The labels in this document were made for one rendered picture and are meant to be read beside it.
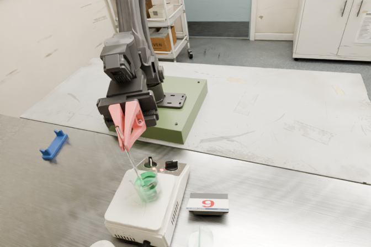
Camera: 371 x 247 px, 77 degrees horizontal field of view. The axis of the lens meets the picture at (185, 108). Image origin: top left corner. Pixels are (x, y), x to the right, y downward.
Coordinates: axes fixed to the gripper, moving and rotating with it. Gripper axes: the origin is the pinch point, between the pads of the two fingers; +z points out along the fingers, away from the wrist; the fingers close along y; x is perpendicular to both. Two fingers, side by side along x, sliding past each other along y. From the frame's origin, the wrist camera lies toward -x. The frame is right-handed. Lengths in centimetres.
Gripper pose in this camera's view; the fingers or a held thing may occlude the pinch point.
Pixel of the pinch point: (125, 144)
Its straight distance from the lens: 39.1
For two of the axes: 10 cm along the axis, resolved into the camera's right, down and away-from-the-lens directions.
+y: 9.9, -1.6, -0.1
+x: 1.3, 7.5, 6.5
